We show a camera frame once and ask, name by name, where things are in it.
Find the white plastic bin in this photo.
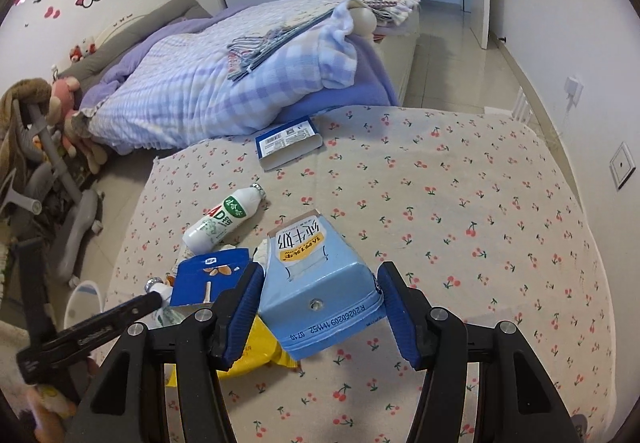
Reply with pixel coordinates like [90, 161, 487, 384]
[66, 280, 105, 327]

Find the person's left hand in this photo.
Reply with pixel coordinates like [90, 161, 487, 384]
[25, 383, 71, 443]

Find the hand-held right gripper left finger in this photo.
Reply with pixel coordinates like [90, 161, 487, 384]
[75, 263, 266, 443]

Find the brown plush toy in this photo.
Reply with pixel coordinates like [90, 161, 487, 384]
[0, 78, 57, 151]

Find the cherry print bedsheet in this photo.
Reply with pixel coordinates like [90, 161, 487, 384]
[107, 105, 620, 443]

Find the small red white plush toy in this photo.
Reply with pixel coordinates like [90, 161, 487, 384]
[69, 35, 97, 64]

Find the white round pillow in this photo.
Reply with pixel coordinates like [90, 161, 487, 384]
[347, 0, 377, 36]

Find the small white drink bottle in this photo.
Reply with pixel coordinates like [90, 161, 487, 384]
[144, 276, 187, 330]

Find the white wall socket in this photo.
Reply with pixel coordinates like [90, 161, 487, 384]
[563, 76, 584, 107]

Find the grey fringed striped scarf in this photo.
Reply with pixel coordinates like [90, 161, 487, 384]
[226, 0, 396, 84]

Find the blue and white flat box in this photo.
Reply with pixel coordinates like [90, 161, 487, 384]
[255, 117, 324, 172]

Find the grey baby stroller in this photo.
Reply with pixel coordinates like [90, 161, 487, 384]
[0, 103, 103, 285]

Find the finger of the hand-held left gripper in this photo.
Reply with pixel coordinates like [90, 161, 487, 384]
[99, 292, 167, 333]

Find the white bed frame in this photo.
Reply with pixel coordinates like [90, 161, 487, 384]
[371, 4, 420, 96]

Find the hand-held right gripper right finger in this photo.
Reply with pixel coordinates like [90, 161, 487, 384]
[377, 262, 583, 443]

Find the white wall switch plate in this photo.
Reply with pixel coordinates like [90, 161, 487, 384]
[608, 141, 640, 190]

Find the light blue milk carton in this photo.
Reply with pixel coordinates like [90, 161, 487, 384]
[259, 212, 387, 362]

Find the grey headboard cushion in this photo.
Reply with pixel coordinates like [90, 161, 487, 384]
[57, 0, 212, 86]

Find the dark blue almond print box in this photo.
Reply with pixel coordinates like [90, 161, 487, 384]
[169, 248, 251, 310]

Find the white slatted rack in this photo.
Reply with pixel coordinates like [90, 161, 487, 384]
[512, 87, 532, 124]

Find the yellow snack packet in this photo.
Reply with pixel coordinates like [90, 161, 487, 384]
[165, 313, 302, 390]

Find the beige plush toy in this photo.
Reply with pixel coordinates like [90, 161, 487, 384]
[59, 110, 108, 174]

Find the white drink bottle green label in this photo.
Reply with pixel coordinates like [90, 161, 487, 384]
[182, 185, 267, 252]

